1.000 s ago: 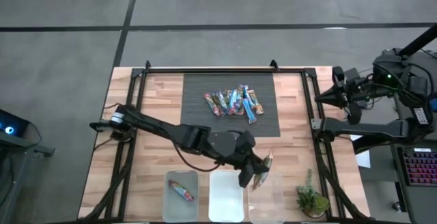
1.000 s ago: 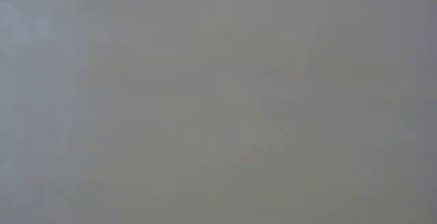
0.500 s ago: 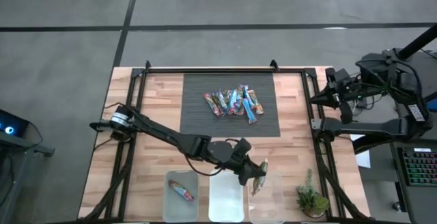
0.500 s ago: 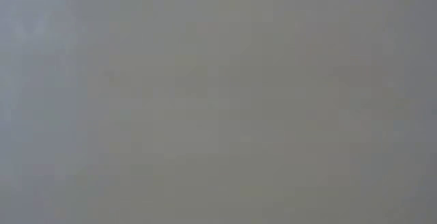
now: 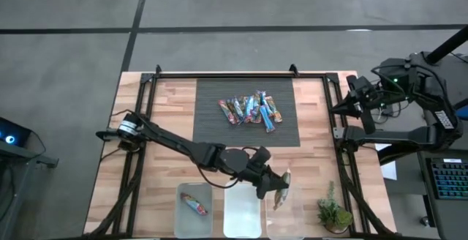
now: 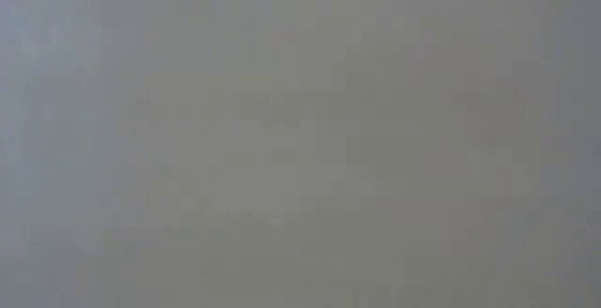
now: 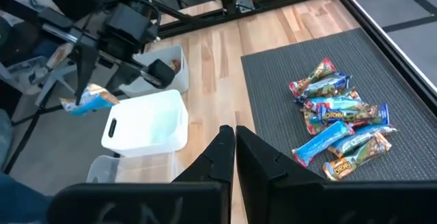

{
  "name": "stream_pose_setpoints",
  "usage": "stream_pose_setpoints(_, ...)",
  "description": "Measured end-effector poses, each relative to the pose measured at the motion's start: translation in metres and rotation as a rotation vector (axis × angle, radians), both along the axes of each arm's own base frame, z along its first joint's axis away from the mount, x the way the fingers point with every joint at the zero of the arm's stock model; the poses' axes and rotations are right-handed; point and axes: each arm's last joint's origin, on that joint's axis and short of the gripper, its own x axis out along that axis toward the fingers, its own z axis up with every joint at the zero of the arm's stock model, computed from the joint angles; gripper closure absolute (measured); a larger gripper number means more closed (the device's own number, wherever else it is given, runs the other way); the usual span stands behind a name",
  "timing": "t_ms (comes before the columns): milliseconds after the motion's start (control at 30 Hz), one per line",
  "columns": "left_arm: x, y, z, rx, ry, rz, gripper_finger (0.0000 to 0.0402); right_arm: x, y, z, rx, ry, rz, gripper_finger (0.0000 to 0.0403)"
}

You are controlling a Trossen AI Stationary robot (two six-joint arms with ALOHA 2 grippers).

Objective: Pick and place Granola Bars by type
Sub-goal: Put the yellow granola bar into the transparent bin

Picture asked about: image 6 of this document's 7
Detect white plastic bin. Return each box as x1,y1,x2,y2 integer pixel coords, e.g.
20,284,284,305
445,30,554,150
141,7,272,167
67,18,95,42
0,0,601,308

